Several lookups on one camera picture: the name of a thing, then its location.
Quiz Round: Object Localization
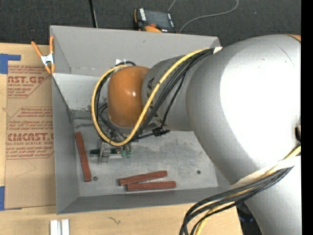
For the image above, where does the grey metal bin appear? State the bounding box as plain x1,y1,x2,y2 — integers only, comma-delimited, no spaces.
49,25,235,215

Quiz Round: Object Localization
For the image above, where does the brown cardboard board, red print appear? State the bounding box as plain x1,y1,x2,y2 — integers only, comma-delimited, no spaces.
0,42,57,212

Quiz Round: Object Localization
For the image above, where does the red-brown flat block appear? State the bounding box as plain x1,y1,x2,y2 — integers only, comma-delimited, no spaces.
118,170,168,187
74,132,92,183
126,181,177,192

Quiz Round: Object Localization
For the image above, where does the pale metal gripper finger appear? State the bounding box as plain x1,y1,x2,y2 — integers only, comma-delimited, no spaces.
98,142,105,165
104,142,112,164

